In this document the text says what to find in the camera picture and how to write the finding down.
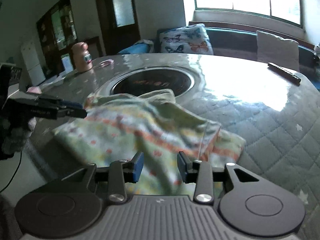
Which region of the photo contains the floral green child's garment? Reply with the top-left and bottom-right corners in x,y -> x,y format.
53,89 -> 246,196

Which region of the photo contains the pink bottle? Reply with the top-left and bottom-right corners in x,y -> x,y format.
72,42 -> 93,73

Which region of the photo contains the dark display cabinet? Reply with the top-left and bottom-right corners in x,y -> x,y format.
36,0 -> 78,78

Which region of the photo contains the round black table stove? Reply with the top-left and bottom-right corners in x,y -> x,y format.
95,66 -> 206,102

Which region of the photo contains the dark wooden door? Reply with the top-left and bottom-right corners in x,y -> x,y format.
95,0 -> 140,55

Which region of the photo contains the butterfly print pillow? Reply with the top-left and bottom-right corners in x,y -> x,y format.
159,23 -> 214,55

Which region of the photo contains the blue bench sofa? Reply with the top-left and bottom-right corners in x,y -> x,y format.
120,26 -> 319,73

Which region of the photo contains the black remote control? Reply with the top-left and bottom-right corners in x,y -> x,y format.
267,62 -> 301,86

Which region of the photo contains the grey square cushion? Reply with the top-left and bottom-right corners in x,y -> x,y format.
256,31 -> 299,72

